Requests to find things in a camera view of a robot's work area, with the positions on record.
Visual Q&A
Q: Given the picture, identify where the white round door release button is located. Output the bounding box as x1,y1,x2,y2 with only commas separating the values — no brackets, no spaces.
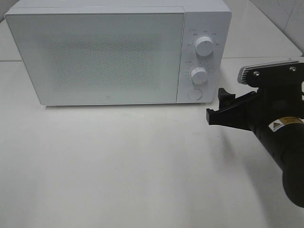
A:
188,89,202,100

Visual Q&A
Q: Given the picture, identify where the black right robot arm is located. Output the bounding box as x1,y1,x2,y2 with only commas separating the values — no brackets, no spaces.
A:
206,84,304,207

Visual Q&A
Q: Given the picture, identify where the white microwave knob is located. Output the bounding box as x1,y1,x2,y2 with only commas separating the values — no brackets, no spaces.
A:
194,36,214,57
190,67,209,85

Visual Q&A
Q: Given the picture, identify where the white microwave oven body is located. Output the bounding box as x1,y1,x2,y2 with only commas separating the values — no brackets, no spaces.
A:
5,0,232,105

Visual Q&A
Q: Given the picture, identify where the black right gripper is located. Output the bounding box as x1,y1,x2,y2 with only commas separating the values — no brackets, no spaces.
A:
206,82,304,133

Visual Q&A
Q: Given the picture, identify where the white microwave door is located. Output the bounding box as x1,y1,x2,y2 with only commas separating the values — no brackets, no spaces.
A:
7,13,184,105

